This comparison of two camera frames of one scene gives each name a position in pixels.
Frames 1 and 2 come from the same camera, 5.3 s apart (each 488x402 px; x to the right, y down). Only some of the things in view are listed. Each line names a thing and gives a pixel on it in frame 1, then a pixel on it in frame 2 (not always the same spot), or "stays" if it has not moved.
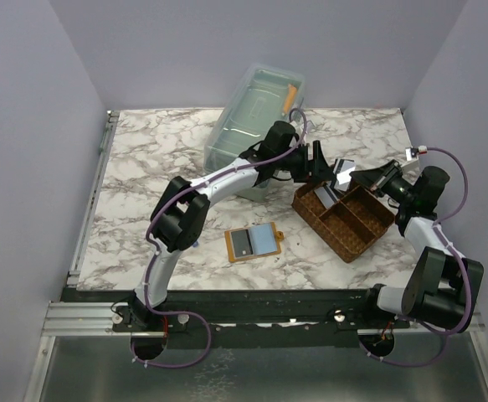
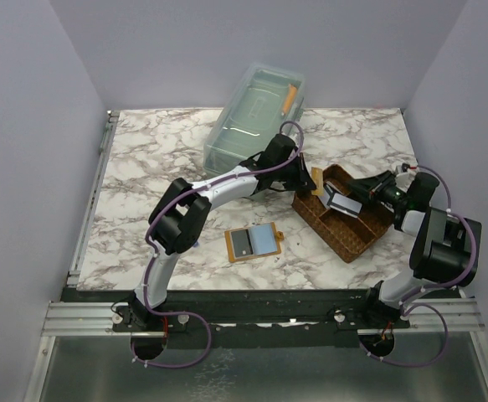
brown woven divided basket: x=351 y=225 stays
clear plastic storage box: x=258 y=96 stays
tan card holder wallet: x=260 y=239 stays
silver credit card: x=342 y=169 to x=346 y=205
